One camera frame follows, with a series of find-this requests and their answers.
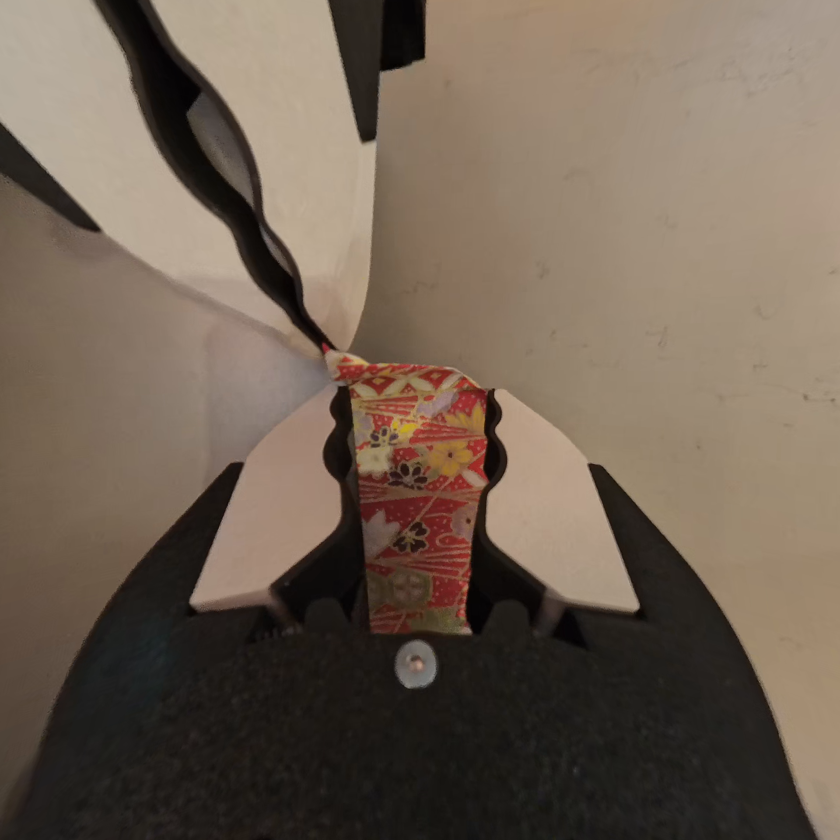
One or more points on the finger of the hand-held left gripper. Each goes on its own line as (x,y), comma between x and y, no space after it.
(295,131)
(98,164)

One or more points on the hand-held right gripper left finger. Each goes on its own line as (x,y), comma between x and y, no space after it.
(282,512)

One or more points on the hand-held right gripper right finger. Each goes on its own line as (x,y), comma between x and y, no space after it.
(558,525)

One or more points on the red floral green-backed origami paper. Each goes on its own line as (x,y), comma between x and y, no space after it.
(420,492)

